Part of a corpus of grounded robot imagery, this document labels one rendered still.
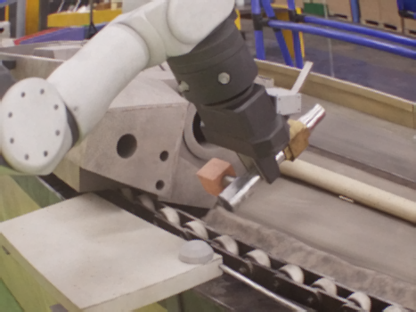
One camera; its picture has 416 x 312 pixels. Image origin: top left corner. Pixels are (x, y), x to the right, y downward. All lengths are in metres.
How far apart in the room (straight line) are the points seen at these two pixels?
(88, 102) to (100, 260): 0.28
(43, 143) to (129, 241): 0.36
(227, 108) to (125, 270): 0.22
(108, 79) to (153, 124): 0.33
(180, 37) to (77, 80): 0.11
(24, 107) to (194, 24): 0.21
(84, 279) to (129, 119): 0.26
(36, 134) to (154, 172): 0.45
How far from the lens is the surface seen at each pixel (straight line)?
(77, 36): 2.79
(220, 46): 0.65
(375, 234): 0.89
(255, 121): 0.69
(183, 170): 0.95
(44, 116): 0.47
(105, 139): 0.84
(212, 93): 0.67
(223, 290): 0.73
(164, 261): 0.75
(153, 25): 0.58
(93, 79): 0.54
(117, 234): 0.83
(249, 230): 0.93
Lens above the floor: 1.15
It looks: 19 degrees down
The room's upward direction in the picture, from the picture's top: 3 degrees counter-clockwise
